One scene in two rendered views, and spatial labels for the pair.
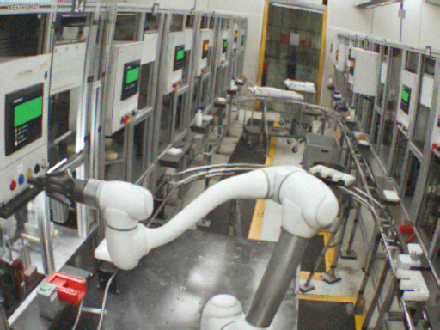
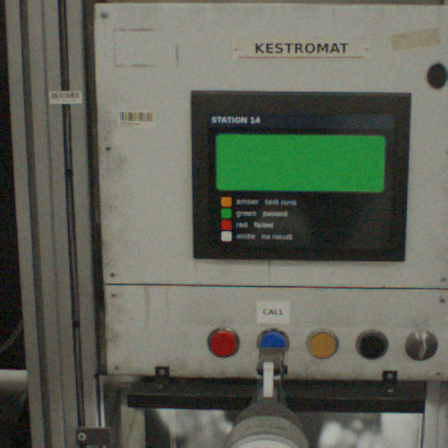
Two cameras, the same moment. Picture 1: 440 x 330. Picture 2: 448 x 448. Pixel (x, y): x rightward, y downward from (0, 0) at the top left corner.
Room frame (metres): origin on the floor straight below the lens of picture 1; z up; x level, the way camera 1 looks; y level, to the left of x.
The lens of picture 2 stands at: (1.18, -0.72, 2.03)
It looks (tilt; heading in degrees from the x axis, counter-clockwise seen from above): 18 degrees down; 87
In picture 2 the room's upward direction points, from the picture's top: straight up
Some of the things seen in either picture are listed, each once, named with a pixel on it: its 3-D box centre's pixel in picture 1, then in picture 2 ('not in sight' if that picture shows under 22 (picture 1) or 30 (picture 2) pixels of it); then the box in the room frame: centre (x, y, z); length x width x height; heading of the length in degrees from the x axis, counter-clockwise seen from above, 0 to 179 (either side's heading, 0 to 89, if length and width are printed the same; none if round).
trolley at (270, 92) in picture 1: (273, 116); not in sight; (7.23, -0.74, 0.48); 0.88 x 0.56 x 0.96; 101
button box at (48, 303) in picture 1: (45, 299); not in sight; (1.26, 0.59, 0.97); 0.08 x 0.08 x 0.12; 83
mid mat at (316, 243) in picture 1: (307, 251); not in sight; (3.78, -0.87, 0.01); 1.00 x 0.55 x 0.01; 173
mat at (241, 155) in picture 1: (251, 161); not in sight; (6.32, -0.42, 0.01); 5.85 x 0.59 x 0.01; 173
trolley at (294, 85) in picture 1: (298, 106); not in sight; (8.44, -1.30, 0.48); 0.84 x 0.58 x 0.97; 1
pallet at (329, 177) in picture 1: (332, 178); not in sight; (3.45, -0.88, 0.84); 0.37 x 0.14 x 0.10; 51
